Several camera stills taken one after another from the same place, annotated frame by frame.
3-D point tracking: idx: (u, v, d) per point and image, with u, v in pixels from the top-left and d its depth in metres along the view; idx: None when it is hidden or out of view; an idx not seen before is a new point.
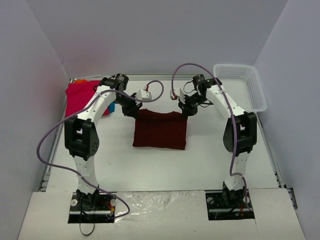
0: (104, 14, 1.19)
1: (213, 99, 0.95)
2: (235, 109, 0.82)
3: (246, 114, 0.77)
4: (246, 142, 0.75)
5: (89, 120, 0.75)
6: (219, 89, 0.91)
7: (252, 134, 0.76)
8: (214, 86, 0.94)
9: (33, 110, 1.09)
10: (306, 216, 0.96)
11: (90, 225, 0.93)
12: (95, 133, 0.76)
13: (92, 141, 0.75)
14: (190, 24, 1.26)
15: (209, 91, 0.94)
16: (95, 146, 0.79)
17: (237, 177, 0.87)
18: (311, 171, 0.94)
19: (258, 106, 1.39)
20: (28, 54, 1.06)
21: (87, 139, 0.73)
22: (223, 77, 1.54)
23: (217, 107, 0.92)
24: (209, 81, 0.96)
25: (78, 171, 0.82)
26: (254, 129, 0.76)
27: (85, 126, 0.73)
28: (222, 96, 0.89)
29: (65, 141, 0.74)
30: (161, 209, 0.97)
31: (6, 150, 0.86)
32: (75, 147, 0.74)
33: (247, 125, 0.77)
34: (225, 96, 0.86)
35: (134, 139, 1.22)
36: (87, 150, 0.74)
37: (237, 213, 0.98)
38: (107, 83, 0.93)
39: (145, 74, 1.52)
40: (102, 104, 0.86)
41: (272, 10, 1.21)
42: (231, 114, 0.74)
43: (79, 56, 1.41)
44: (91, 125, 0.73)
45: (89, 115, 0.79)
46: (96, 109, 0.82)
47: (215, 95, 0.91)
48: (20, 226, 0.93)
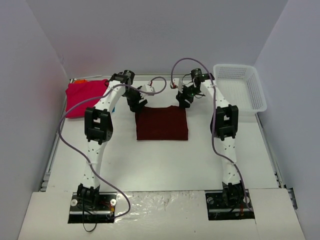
0: (104, 14, 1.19)
1: (205, 92, 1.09)
2: (222, 102, 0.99)
3: (230, 107, 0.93)
4: (229, 130, 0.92)
5: (105, 110, 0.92)
6: (210, 83, 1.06)
7: (234, 123, 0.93)
8: (208, 80, 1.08)
9: (33, 110, 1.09)
10: (306, 216, 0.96)
11: (91, 224, 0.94)
12: (110, 122, 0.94)
13: (108, 128, 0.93)
14: (190, 24, 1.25)
15: (202, 85, 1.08)
16: (109, 133, 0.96)
17: (229, 166, 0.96)
18: (311, 172, 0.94)
19: (258, 106, 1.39)
20: (27, 54, 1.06)
21: (103, 127, 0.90)
22: (222, 78, 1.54)
23: (209, 98, 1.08)
24: (204, 75, 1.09)
25: (89, 157, 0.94)
26: (236, 119, 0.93)
27: (102, 115, 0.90)
28: (212, 90, 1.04)
29: (85, 128, 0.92)
30: (161, 209, 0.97)
31: (5, 150, 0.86)
32: (93, 133, 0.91)
33: (230, 116, 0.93)
34: (215, 90, 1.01)
35: (138, 132, 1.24)
36: (104, 135, 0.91)
37: (237, 213, 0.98)
38: (117, 78, 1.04)
39: (145, 73, 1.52)
40: (115, 96, 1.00)
41: (272, 10, 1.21)
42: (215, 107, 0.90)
43: (79, 56, 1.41)
44: (107, 115, 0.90)
45: (105, 107, 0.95)
46: (109, 100, 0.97)
47: (207, 88, 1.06)
48: (20, 226, 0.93)
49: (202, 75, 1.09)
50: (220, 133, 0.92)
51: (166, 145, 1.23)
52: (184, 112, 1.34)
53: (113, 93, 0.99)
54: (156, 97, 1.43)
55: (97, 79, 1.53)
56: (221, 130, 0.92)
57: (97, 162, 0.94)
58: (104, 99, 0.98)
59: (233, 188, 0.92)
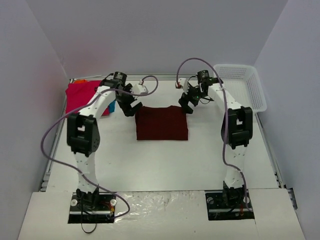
0: (104, 14, 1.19)
1: (213, 96, 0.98)
2: (233, 105, 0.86)
3: (243, 109, 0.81)
4: (242, 136, 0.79)
5: (91, 116, 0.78)
6: (220, 86, 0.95)
7: (248, 128, 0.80)
8: (216, 83, 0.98)
9: (33, 110, 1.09)
10: (306, 216, 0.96)
11: (91, 225, 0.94)
12: (97, 129, 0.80)
13: (94, 137, 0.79)
14: (190, 24, 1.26)
15: (211, 88, 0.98)
16: (96, 143, 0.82)
17: (235, 173, 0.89)
18: (311, 172, 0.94)
19: (258, 106, 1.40)
20: (28, 54, 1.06)
21: (88, 135, 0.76)
22: (222, 78, 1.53)
23: (218, 102, 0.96)
24: (211, 79, 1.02)
25: (79, 169, 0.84)
26: (249, 124, 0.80)
27: (87, 122, 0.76)
28: (221, 93, 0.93)
29: (67, 137, 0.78)
30: (161, 209, 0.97)
31: (5, 150, 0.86)
32: (76, 142, 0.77)
33: (244, 120, 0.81)
34: (224, 93, 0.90)
35: (138, 132, 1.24)
36: (89, 145, 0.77)
37: (237, 213, 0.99)
38: (107, 84, 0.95)
39: (145, 74, 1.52)
40: (104, 101, 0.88)
41: (271, 10, 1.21)
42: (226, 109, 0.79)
43: (79, 56, 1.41)
44: (93, 121, 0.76)
45: (92, 112, 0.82)
46: (97, 106, 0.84)
47: (216, 92, 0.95)
48: (20, 226, 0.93)
49: (210, 79, 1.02)
50: (232, 140, 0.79)
51: (166, 145, 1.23)
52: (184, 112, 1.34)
53: (101, 98, 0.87)
54: (156, 97, 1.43)
55: (97, 79, 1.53)
56: (233, 137, 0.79)
57: (89, 171, 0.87)
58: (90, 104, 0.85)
59: (233, 189, 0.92)
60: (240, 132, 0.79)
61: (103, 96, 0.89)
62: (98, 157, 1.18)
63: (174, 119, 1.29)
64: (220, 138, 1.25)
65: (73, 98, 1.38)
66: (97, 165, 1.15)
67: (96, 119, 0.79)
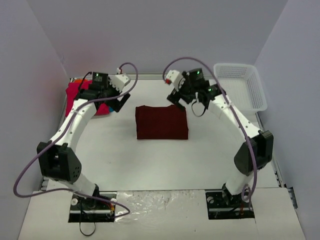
0: (104, 14, 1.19)
1: (218, 113, 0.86)
2: (248, 129, 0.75)
3: (261, 135, 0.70)
4: (260, 164, 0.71)
5: (64, 146, 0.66)
6: (225, 102, 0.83)
7: (268, 154, 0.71)
8: (219, 97, 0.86)
9: (33, 110, 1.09)
10: (306, 216, 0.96)
11: (90, 227, 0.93)
12: (75, 158, 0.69)
13: (72, 167, 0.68)
14: (191, 23, 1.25)
15: (213, 103, 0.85)
16: (77, 171, 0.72)
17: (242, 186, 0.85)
18: (311, 171, 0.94)
19: (258, 105, 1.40)
20: (28, 53, 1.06)
21: (63, 167, 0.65)
22: (223, 77, 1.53)
23: (224, 121, 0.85)
24: (211, 89, 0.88)
25: (70, 188, 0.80)
26: (270, 149, 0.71)
27: (60, 152, 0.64)
28: (229, 111, 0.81)
29: (42, 168, 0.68)
30: (161, 208, 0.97)
31: (6, 149, 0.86)
32: (52, 174, 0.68)
33: (262, 146, 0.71)
34: (235, 113, 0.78)
35: (138, 131, 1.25)
36: (68, 176, 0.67)
37: (237, 212, 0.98)
38: (84, 96, 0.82)
39: (145, 73, 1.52)
40: (80, 121, 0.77)
41: (271, 10, 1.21)
42: (246, 138, 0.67)
43: (79, 55, 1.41)
44: (68, 151, 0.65)
45: (66, 138, 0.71)
46: (72, 130, 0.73)
47: (221, 109, 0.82)
48: (21, 224, 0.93)
49: (209, 89, 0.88)
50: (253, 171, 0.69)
51: (166, 145, 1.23)
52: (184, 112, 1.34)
53: (75, 123, 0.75)
54: (156, 96, 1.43)
55: None
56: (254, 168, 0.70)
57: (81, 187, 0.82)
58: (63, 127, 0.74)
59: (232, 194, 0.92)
60: (259, 159, 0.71)
61: (80, 114, 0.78)
62: (98, 157, 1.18)
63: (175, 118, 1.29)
64: (220, 138, 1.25)
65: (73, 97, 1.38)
66: (97, 165, 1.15)
67: (71, 148, 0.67)
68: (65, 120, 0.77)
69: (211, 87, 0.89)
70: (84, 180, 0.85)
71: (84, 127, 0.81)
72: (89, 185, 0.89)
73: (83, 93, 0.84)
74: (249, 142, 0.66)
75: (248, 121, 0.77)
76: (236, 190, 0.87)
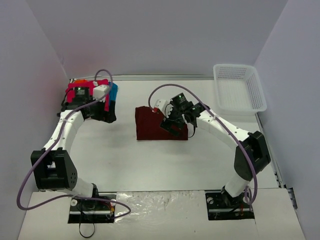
0: (104, 14, 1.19)
1: (206, 127, 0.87)
2: (238, 134, 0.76)
3: (252, 136, 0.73)
4: (262, 164, 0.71)
5: (60, 150, 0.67)
6: (210, 115, 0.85)
7: (265, 153, 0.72)
8: (203, 112, 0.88)
9: (33, 111, 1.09)
10: (306, 216, 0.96)
11: (90, 228, 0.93)
12: (70, 162, 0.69)
13: (69, 172, 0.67)
14: (190, 24, 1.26)
15: (200, 119, 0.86)
16: (74, 177, 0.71)
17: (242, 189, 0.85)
18: (311, 172, 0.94)
19: (257, 106, 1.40)
20: (28, 54, 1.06)
21: (61, 172, 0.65)
22: (222, 77, 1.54)
23: (215, 133, 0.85)
24: (195, 108, 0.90)
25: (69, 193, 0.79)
26: (264, 149, 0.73)
27: (56, 157, 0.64)
28: (216, 123, 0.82)
29: (37, 179, 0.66)
30: (161, 209, 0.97)
31: (5, 150, 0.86)
32: (49, 184, 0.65)
33: (255, 147, 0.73)
34: (222, 123, 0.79)
35: (138, 132, 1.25)
36: (66, 182, 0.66)
37: (237, 213, 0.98)
38: (69, 108, 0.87)
39: (145, 74, 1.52)
40: (71, 128, 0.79)
41: (271, 10, 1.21)
42: (238, 142, 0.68)
43: (79, 56, 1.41)
44: (64, 154, 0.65)
45: (60, 144, 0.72)
46: (64, 135, 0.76)
47: (208, 123, 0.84)
48: (20, 225, 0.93)
49: (193, 108, 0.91)
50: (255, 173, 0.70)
51: (166, 145, 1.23)
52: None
53: (66, 130, 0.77)
54: (156, 97, 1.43)
55: (97, 79, 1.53)
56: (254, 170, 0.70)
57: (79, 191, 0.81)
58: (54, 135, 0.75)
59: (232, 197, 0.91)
60: (259, 160, 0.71)
61: (69, 122, 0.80)
62: (98, 157, 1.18)
63: None
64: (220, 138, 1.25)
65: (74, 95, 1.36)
66: (96, 165, 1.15)
67: (67, 151, 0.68)
68: (54, 129, 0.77)
69: (195, 106, 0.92)
70: (82, 182, 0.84)
71: (73, 136, 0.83)
72: (86, 186, 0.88)
73: (69, 106, 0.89)
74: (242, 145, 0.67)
75: (236, 127, 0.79)
76: (237, 192, 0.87)
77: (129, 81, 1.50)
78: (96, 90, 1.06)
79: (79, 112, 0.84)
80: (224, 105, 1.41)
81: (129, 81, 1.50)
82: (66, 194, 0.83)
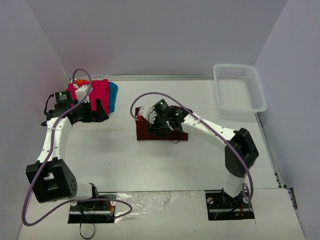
0: (104, 14, 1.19)
1: (193, 132, 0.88)
2: (225, 134, 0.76)
3: (238, 133, 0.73)
4: (252, 160, 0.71)
5: (55, 159, 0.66)
6: (194, 118, 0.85)
7: (253, 148, 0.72)
8: (188, 116, 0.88)
9: (33, 111, 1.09)
10: (306, 216, 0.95)
11: (90, 229, 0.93)
12: (68, 170, 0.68)
13: (69, 180, 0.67)
14: (190, 24, 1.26)
15: (185, 124, 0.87)
16: (74, 184, 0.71)
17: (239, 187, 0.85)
18: (311, 172, 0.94)
19: (257, 106, 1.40)
20: (28, 54, 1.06)
21: (60, 181, 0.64)
22: (223, 77, 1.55)
23: (202, 136, 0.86)
24: (178, 113, 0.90)
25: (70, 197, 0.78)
26: (253, 143, 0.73)
27: (53, 167, 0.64)
28: (202, 126, 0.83)
29: (37, 193, 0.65)
30: (161, 209, 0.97)
31: (5, 150, 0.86)
32: (50, 196, 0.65)
33: (243, 143, 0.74)
34: (207, 125, 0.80)
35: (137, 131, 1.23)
36: (67, 190, 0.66)
37: (237, 213, 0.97)
38: (55, 115, 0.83)
39: (145, 74, 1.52)
40: (61, 135, 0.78)
41: (271, 11, 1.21)
42: (224, 141, 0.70)
43: (79, 56, 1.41)
44: (61, 163, 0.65)
45: (54, 155, 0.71)
46: (57, 144, 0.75)
47: (194, 126, 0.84)
48: (20, 225, 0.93)
49: (176, 113, 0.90)
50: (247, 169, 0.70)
51: (166, 145, 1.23)
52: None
53: (57, 138, 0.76)
54: (156, 97, 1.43)
55: (97, 78, 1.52)
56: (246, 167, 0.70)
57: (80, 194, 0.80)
58: (46, 145, 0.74)
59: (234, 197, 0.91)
60: (248, 156, 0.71)
61: (58, 129, 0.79)
62: (98, 157, 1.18)
63: None
64: None
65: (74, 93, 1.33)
66: (96, 165, 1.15)
67: (63, 159, 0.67)
68: (45, 139, 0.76)
69: (178, 111, 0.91)
70: (80, 185, 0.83)
71: (65, 142, 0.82)
72: (86, 187, 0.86)
73: (54, 113, 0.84)
74: (228, 144, 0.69)
75: (221, 126, 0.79)
76: (235, 191, 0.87)
77: (129, 81, 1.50)
78: (78, 92, 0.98)
79: (65, 118, 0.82)
80: (224, 105, 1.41)
81: (129, 81, 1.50)
82: (68, 200, 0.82)
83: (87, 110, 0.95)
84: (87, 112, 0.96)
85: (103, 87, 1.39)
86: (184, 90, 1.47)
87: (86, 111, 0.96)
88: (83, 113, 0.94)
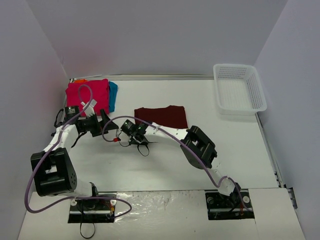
0: (103, 14, 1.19)
1: (155, 138, 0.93)
2: (180, 134, 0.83)
3: (191, 131, 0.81)
4: (210, 151, 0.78)
5: (58, 149, 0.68)
6: (153, 128, 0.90)
7: (208, 141, 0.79)
8: (149, 126, 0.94)
9: (33, 111, 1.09)
10: (306, 216, 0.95)
11: (90, 229, 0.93)
12: (70, 162, 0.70)
13: (69, 171, 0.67)
14: (191, 24, 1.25)
15: (148, 134, 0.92)
16: (74, 179, 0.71)
17: (226, 180, 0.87)
18: (311, 171, 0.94)
19: (258, 106, 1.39)
20: (28, 55, 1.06)
21: (61, 170, 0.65)
22: (222, 77, 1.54)
23: (164, 141, 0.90)
24: (140, 127, 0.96)
25: (70, 194, 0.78)
26: (205, 137, 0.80)
27: (56, 155, 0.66)
28: (161, 132, 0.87)
29: (37, 184, 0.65)
30: (161, 208, 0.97)
31: (5, 150, 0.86)
32: (50, 188, 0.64)
33: (198, 139, 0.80)
34: (163, 131, 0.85)
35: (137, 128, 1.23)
36: (68, 181, 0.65)
37: (237, 213, 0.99)
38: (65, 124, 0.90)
39: (145, 74, 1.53)
40: (68, 136, 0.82)
41: (271, 10, 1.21)
42: (179, 141, 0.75)
43: (79, 56, 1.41)
44: (64, 152, 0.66)
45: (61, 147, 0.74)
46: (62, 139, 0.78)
47: (154, 134, 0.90)
48: (21, 224, 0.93)
49: (139, 127, 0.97)
50: (206, 161, 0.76)
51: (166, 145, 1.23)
52: (184, 111, 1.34)
53: (63, 135, 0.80)
54: (156, 96, 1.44)
55: (97, 78, 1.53)
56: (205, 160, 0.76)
57: (79, 191, 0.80)
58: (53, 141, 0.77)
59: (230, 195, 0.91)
60: (204, 149, 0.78)
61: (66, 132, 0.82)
62: (98, 157, 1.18)
63: (173, 118, 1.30)
64: (219, 139, 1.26)
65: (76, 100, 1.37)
66: (96, 165, 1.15)
67: (67, 150, 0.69)
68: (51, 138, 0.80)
69: (140, 124, 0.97)
70: (80, 182, 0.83)
71: (69, 145, 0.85)
72: (86, 186, 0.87)
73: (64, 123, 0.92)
74: (183, 143, 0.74)
75: (176, 129, 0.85)
76: (227, 191, 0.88)
77: (129, 81, 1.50)
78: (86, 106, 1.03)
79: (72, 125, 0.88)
80: (224, 105, 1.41)
81: (129, 81, 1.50)
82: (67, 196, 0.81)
83: (95, 122, 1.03)
84: (95, 124, 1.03)
85: (103, 87, 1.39)
86: (184, 89, 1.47)
87: (94, 122, 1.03)
88: (91, 125, 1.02)
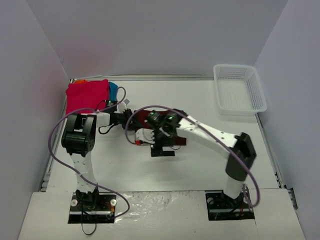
0: (104, 15, 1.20)
1: (188, 137, 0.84)
2: (227, 140, 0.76)
3: (241, 139, 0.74)
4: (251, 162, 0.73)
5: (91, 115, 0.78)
6: (191, 123, 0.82)
7: (253, 151, 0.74)
8: (181, 120, 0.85)
9: (33, 111, 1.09)
10: (306, 216, 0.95)
11: (90, 229, 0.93)
12: (95, 131, 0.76)
13: (92, 134, 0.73)
14: (190, 24, 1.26)
15: (181, 129, 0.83)
16: (92, 143, 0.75)
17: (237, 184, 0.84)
18: (311, 172, 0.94)
19: (258, 106, 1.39)
20: (28, 55, 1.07)
21: (86, 132, 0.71)
22: (223, 77, 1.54)
23: (198, 141, 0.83)
24: (172, 117, 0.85)
25: (77, 169, 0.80)
26: (253, 148, 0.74)
27: (88, 117, 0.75)
28: (201, 130, 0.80)
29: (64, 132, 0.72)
30: (161, 209, 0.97)
31: (4, 151, 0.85)
32: (72, 140, 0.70)
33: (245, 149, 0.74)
34: (206, 130, 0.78)
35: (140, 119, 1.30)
36: (86, 142, 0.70)
37: (237, 213, 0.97)
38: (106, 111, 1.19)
39: (145, 74, 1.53)
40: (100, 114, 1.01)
41: (271, 11, 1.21)
42: (229, 150, 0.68)
43: (79, 56, 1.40)
44: (94, 117, 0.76)
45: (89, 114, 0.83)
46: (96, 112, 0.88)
47: (191, 131, 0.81)
48: (20, 226, 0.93)
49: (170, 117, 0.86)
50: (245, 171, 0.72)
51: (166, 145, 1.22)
52: None
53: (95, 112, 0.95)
54: (156, 97, 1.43)
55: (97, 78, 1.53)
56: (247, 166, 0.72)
57: (88, 170, 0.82)
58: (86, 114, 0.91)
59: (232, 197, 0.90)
60: (248, 159, 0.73)
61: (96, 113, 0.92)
62: (98, 157, 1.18)
63: None
64: None
65: (79, 96, 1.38)
66: (96, 165, 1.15)
67: (97, 117, 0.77)
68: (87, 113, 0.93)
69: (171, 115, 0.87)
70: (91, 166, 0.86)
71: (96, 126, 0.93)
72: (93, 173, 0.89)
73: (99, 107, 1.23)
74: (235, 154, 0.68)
75: (222, 134, 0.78)
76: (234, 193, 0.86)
77: (129, 81, 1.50)
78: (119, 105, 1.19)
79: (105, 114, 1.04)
80: (224, 105, 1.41)
81: (129, 81, 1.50)
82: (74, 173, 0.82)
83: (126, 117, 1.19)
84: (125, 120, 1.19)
85: (102, 87, 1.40)
86: (184, 90, 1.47)
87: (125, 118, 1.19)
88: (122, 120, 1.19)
